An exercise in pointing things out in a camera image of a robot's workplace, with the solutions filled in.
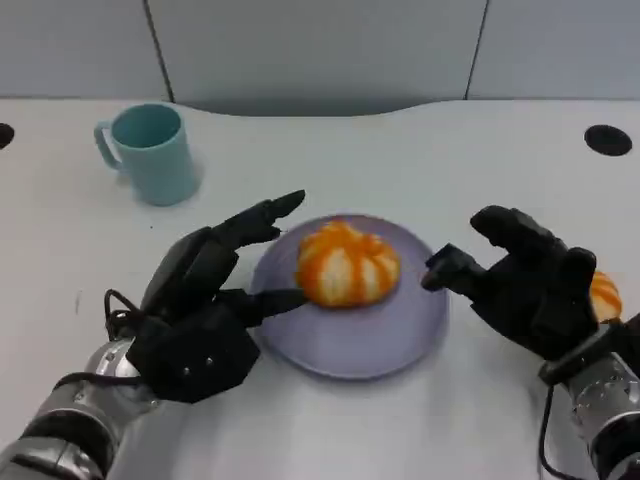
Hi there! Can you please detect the lilac plate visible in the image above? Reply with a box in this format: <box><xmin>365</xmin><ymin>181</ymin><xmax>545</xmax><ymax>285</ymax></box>
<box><xmin>248</xmin><ymin>214</ymin><xmax>450</xmax><ymax>381</ymax></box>

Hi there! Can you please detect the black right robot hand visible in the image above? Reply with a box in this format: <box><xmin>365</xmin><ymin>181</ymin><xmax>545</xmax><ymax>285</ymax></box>
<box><xmin>420</xmin><ymin>204</ymin><xmax>600</xmax><ymax>362</ymax></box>

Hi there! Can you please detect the pale green mug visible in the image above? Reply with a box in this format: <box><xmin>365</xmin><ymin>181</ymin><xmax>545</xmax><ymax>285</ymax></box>
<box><xmin>93</xmin><ymin>102</ymin><xmax>197</xmax><ymax>207</ymax></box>

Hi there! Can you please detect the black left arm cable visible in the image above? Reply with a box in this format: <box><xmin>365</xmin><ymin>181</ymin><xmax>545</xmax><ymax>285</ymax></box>
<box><xmin>103</xmin><ymin>288</ymin><xmax>151</xmax><ymax>387</ymax></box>

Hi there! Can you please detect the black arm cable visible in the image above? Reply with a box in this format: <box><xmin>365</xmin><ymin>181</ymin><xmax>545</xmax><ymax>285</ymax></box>
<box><xmin>536</xmin><ymin>383</ymin><xmax>569</xmax><ymax>480</ymax></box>
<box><xmin>103</xmin><ymin>288</ymin><xmax>151</xmax><ymax>387</ymax></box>

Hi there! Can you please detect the orange and white bread roll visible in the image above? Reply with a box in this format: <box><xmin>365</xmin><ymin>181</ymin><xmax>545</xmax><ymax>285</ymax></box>
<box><xmin>295</xmin><ymin>219</ymin><xmax>402</xmax><ymax>309</ymax></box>
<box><xmin>589</xmin><ymin>271</ymin><xmax>624</xmax><ymax>324</ymax></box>

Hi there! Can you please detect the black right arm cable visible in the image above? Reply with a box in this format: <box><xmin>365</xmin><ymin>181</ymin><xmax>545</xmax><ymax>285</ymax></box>
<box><xmin>536</xmin><ymin>383</ymin><xmax>569</xmax><ymax>480</ymax></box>

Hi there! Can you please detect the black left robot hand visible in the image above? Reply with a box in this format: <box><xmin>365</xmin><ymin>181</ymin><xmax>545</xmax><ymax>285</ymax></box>
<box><xmin>124</xmin><ymin>188</ymin><xmax>309</xmax><ymax>404</ymax></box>

